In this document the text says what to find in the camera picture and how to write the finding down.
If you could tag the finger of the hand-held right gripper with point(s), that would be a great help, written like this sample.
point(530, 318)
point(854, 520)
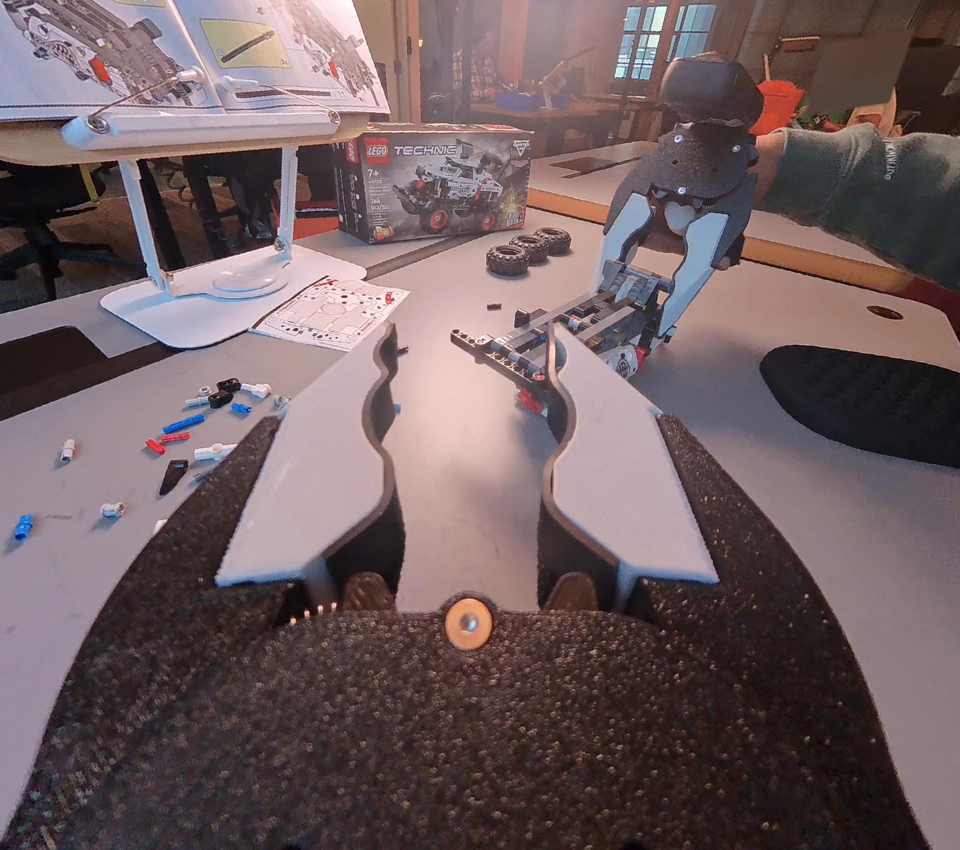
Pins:
point(623, 243)
point(702, 258)

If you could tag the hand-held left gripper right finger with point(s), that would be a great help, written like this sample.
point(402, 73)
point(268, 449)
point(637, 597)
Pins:
point(630, 490)

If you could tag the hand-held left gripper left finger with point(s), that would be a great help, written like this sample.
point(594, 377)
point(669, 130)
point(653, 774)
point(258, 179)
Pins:
point(315, 490)

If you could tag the toy vehicle chassis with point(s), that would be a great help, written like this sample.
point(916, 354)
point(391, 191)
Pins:
point(600, 318)

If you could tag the person's right forearm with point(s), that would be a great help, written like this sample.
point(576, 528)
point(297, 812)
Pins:
point(870, 191)

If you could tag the black desk grommet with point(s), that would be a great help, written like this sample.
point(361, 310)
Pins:
point(885, 314)

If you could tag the black toy tire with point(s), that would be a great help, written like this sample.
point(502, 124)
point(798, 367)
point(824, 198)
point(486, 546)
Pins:
point(554, 240)
point(506, 260)
point(530, 249)

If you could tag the orange chair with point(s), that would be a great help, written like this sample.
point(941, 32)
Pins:
point(776, 104)

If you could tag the window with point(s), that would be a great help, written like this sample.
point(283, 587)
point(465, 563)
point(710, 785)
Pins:
point(668, 38)

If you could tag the pile of small building parts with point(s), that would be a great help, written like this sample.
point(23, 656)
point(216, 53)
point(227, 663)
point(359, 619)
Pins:
point(195, 416)

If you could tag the white sticker sheet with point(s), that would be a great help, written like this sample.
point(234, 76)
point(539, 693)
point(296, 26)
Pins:
point(330, 314)

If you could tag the toy truck cardboard box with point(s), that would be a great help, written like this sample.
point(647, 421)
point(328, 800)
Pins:
point(435, 183)

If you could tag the white book stand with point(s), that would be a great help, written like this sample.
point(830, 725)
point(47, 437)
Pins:
point(180, 131)

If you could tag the open instruction book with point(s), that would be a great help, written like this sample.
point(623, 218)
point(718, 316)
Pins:
point(150, 11)

